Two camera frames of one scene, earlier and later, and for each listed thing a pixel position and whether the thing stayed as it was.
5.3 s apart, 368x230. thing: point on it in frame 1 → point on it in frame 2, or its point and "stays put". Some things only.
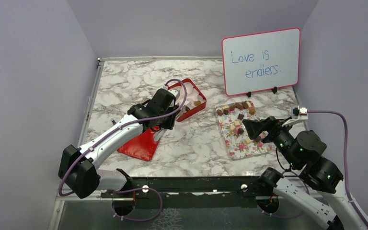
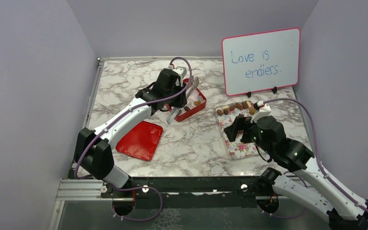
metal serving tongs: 181,109 → 192,86
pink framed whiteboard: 261,61 stays put
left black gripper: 169,124 → 181,101
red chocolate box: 194,98 stays put
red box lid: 143,146 stays put
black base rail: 192,191 stays put
